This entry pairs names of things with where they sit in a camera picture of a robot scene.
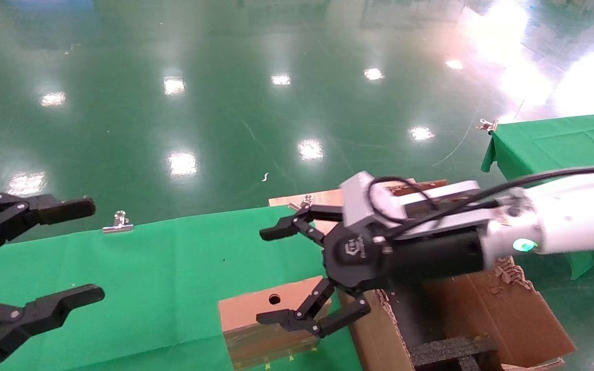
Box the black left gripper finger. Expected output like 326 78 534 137
0 193 96 259
0 284 106 369

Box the green tablecloth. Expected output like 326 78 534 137
481 111 594 280
0 205 365 371

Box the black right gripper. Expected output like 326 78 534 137
256 226 486 339

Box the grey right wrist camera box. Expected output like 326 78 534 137
339 172 493 240

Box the cardboard flap piece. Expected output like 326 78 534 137
218 276 339 370

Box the large open cardboard carton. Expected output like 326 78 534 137
346 178 577 371

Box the black foam insert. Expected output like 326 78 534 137
379 289 499 371

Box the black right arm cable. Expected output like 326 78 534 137
367 166 594 226

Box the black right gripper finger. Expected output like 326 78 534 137
259 204 345 248

